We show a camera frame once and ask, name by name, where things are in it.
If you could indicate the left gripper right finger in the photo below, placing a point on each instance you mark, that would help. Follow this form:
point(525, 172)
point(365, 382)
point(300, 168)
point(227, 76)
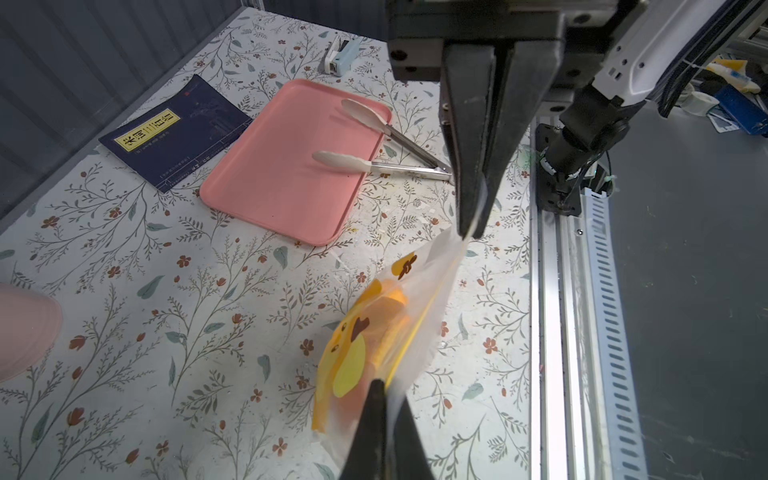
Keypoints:
point(407, 458)

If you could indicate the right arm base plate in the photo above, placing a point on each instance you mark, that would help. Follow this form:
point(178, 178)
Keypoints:
point(560, 193)

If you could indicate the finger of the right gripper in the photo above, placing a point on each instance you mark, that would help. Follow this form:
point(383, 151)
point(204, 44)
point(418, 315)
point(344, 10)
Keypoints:
point(523, 78)
point(466, 87)

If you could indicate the pink plastic tray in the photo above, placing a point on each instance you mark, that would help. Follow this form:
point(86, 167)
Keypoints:
point(269, 177)

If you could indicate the dark blue notebook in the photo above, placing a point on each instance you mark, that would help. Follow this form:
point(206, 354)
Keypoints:
point(178, 136)

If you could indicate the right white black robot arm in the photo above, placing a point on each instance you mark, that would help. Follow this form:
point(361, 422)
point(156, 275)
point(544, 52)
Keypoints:
point(595, 114)

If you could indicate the clear resealable bag yellow print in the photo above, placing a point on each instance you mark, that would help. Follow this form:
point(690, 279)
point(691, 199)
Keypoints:
point(389, 334)

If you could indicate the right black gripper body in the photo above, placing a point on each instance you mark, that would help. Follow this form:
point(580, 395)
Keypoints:
point(419, 30)

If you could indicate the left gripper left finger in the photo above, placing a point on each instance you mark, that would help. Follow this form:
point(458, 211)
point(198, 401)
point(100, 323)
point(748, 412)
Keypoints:
point(366, 458)

